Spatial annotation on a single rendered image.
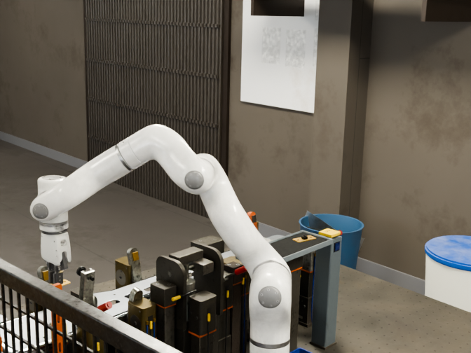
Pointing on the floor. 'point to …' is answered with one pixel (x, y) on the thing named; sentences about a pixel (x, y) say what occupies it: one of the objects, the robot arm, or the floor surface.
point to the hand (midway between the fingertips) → (55, 277)
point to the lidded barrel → (449, 270)
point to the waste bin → (349, 251)
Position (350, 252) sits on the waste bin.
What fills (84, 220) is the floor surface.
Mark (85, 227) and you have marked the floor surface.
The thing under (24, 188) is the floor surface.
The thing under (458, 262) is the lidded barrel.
